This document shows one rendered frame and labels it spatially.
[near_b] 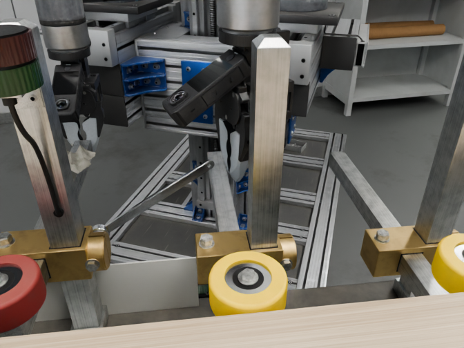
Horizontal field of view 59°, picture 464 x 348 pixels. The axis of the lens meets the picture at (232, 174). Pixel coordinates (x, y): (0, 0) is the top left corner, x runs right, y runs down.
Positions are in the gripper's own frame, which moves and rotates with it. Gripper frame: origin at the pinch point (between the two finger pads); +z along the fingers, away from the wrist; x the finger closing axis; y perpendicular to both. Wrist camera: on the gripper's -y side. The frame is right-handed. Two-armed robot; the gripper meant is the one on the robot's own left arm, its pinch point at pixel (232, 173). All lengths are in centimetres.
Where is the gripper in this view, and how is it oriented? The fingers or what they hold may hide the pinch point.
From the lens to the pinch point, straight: 59.8
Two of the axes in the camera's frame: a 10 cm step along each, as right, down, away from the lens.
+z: 0.0, 8.6, 5.1
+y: 8.9, -2.3, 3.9
